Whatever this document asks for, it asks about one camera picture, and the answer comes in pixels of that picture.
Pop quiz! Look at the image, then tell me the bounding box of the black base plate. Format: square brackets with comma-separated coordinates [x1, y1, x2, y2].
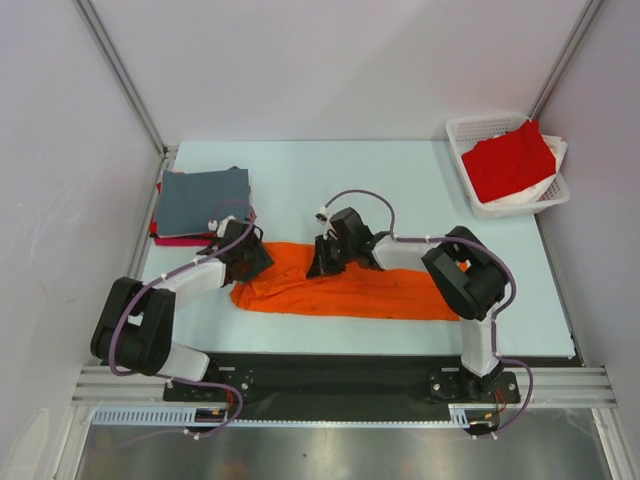
[99, 349, 521, 421]

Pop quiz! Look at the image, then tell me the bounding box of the white cloth in basket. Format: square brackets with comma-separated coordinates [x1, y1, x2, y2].
[475, 128, 567, 205]

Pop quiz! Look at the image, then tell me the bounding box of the red folded t-shirt in stack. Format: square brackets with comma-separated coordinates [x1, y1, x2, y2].
[149, 180, 259, 240]

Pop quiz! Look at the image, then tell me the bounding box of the red t-shirt in basket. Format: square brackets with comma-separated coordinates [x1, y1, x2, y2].
[462, 120, 557, 203]

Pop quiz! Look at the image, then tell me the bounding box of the aluminium frame rail front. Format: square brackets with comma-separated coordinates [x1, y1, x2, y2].
[72, 366, 617, 409]

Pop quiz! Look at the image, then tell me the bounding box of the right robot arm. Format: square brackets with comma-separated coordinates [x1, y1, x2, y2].
[307, 207, 516, 401]

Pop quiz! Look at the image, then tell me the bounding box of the orange t-shirt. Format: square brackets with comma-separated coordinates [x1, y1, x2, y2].
[230, 242, 459, 322]

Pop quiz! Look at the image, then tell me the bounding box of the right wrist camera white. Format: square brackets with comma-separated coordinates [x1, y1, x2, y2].
[315, 206, 334, 239]

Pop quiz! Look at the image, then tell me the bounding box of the grey folded t-shirt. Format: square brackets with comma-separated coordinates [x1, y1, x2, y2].
[152, 167, 251, 237]

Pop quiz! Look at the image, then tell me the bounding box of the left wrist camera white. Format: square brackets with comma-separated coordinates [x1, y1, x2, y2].
[208, 215, 236, 238]

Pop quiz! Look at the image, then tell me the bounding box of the white cable duct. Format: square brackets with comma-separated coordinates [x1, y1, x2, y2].
[92, 405, 498, 430]

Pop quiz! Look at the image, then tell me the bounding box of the magenta folded t-shirt in stack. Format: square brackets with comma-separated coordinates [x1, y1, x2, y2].
[152, 235, 215, 247]

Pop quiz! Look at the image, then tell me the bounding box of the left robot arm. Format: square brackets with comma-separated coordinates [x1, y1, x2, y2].
[90, 217, 274, 400]

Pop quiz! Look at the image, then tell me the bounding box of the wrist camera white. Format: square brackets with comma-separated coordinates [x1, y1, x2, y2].
[315, 206, 334, 239]
[208, 215, 236, 238]

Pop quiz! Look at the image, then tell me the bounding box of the aluminium corner post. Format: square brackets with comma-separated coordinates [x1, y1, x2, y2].
[73, 0, 167, 158]
[528, 0, 608, 119]

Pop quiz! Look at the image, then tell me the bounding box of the right aluminium corner post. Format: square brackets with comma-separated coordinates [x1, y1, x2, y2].
[528, 0, 608, 119]

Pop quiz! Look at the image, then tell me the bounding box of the left aluminium corner post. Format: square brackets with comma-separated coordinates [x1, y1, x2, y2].
[73, 0, 167, 158]

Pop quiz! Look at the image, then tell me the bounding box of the white plastic basket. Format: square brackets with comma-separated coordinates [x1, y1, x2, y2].
[445, 113, 570, 219]

